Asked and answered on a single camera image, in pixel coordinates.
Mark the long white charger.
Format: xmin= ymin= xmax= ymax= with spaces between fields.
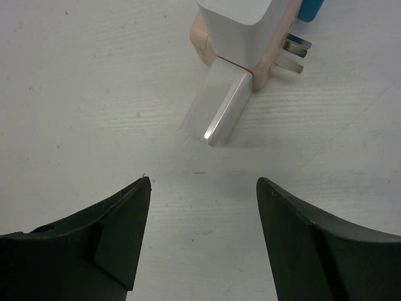
xmin=180 ymin=58 xmax=253 ymax=147

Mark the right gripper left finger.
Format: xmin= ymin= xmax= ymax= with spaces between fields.
xmin=1 ymin=177 xmax=151 ymax=300

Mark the blue plug adapter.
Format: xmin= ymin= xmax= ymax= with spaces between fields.
xmin=297 ymin=0 xmax=324 ymax=23

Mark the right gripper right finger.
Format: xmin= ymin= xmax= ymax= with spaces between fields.
xmin=256 ymin=177 xmax=400 ymax=300

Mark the white USB charger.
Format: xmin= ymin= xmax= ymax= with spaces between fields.
xmin=197 ymin=0 xmax=302 ymax=68

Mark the beige cube socket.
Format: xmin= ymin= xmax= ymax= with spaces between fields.
xmin=190 ymin=0 xmax=302 ymax=90

